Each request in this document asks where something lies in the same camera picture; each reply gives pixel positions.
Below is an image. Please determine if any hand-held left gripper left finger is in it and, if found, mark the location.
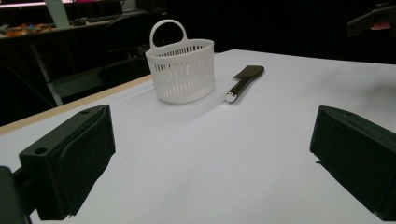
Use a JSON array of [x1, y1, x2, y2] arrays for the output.
[[19, 104, 117, 221]]

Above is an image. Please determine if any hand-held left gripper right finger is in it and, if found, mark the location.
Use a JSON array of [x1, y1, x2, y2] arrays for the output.
[[309, 105, 396, 222]]

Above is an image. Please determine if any dark brown comb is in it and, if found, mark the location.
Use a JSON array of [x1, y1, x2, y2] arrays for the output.
[[225, 64, 265, 104]]

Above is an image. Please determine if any white plastic slotted basket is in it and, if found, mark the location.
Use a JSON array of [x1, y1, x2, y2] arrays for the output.
[[145, 19, 216, 105]]

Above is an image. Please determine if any grey lower shelf board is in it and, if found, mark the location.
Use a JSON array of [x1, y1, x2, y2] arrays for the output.
[[50, 66, 106, 99]]

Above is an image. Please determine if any white metal workbench leg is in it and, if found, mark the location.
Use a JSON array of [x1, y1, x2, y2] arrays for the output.
[[29, 43, 64, 106]]

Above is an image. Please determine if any background workbench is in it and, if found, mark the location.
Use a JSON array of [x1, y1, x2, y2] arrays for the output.
[[0, 8, 150, 108]]

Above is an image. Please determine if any light strip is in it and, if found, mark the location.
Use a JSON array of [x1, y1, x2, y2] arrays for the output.
[[0, 0, 76, 9]]

